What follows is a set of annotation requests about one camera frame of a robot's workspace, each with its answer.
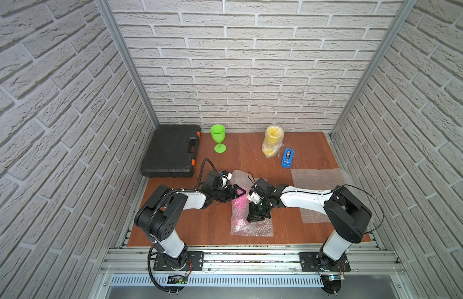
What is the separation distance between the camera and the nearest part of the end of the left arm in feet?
2.63

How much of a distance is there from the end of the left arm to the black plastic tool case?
0.22 metres

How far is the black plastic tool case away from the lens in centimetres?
96
